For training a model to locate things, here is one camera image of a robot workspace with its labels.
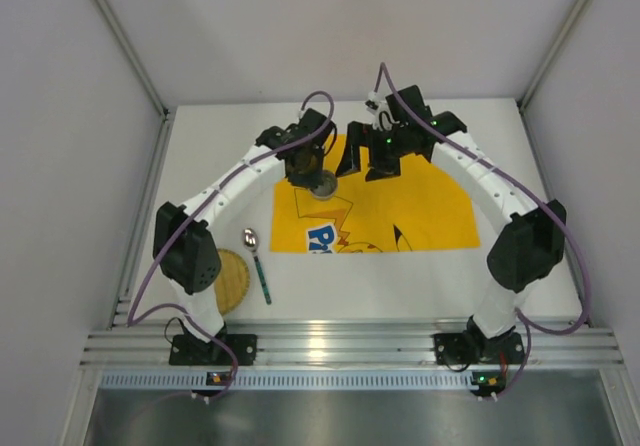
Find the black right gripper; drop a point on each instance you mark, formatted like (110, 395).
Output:
(373, 151)

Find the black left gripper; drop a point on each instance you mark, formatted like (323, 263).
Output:
(304, 177)

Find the yellow cartoon placemat cloth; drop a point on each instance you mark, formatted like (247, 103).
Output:
(421, 210)

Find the spoon with green handle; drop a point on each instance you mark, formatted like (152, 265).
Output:
(250, 241)

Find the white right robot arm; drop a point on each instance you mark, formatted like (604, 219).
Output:
(529, 241)

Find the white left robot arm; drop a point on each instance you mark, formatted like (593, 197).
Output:
(184, 236)

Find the round woven bamboo plate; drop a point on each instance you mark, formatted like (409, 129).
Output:
(233, 282)

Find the aluminium mounting rail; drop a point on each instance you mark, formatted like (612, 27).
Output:
(333, 344)

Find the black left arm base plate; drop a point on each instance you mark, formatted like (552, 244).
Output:
(186, 350)

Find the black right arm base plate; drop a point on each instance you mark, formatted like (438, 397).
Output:
(465, 348)

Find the perforated grey cable duct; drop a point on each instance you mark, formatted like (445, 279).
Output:
(301, 380)

